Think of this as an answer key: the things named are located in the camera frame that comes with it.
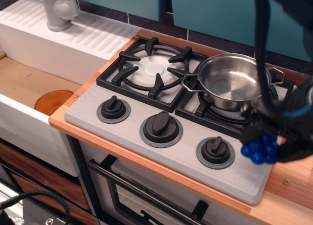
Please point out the blue toy blueberry cluster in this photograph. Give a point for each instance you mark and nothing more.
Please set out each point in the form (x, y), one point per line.
(263, 149)

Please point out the black middle stove knob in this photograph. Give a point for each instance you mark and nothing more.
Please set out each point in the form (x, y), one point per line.
(161, 130)

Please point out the black stove knob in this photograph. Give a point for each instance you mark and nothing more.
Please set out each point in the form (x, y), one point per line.
(113, 110)
(215, 153)
(161, 130)

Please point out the stainless steel pot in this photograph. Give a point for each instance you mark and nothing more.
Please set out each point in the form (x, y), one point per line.
(231, 81)

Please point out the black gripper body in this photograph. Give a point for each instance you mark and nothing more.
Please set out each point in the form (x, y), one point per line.
(291, 118)

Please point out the teal left wall cabinet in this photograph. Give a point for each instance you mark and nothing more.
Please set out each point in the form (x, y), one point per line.
(149, 9)

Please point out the orange plastic bowl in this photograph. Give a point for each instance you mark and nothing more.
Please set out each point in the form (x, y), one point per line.
(52, 101)

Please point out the black left burner grate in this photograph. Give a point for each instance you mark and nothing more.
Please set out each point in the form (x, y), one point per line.
(148, 74)

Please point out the grey toy faucet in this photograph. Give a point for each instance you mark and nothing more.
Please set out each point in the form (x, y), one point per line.
(59, 14)

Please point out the wooden drawer front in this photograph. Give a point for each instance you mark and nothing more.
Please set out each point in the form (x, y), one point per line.
(29, 173)

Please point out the black right stove knob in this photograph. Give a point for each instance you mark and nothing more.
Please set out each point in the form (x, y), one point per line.
(215, 153)

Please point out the black right burner grate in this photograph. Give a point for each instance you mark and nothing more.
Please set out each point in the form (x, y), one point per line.
(196, 109)

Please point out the black oven door handle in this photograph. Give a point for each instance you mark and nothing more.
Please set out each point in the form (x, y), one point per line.
(141, 193)

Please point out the grey toy stove top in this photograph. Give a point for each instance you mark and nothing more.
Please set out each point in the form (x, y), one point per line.
(243, 179)

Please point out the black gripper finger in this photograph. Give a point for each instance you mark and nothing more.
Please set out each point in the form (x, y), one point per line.
(295, 150)
(253, 127)

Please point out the black burner grate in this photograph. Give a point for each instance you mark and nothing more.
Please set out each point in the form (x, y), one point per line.
(148, 74)
(196, 109)

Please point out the black left stove knob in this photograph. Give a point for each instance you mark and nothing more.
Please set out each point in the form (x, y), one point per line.
(113, 110)

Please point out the toy oven door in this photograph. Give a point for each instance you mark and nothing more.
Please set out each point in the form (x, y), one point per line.
(139, 198)

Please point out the white toy sink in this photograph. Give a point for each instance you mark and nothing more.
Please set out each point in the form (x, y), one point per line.
(35, 61)

